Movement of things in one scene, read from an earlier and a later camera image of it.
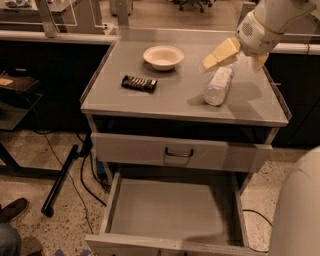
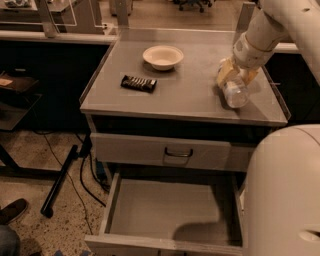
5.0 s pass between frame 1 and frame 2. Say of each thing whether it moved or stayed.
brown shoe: stayed
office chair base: stayed
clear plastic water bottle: moved
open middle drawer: stayed
